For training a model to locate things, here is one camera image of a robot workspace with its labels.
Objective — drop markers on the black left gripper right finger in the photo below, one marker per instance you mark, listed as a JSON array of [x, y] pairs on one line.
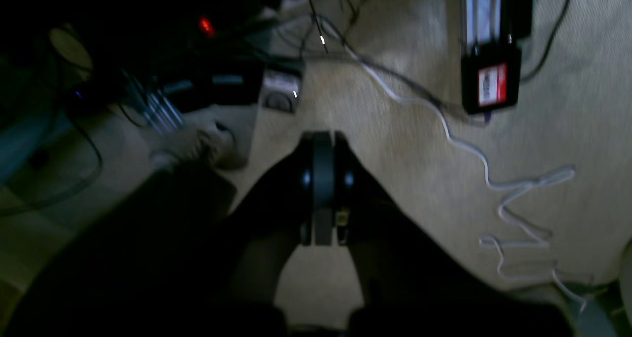
[[403, 272]]

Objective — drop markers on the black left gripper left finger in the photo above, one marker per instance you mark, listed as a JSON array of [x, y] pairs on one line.
[[251, 247]]

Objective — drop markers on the grey electronic box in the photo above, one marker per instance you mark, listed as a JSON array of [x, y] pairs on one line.
[[281, 88]]

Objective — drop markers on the black box with name sticker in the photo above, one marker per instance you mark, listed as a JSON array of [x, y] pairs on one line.
[[490, 78]]

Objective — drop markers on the aluminium frame rail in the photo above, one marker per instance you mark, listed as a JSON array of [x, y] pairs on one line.
[[487, 21]]

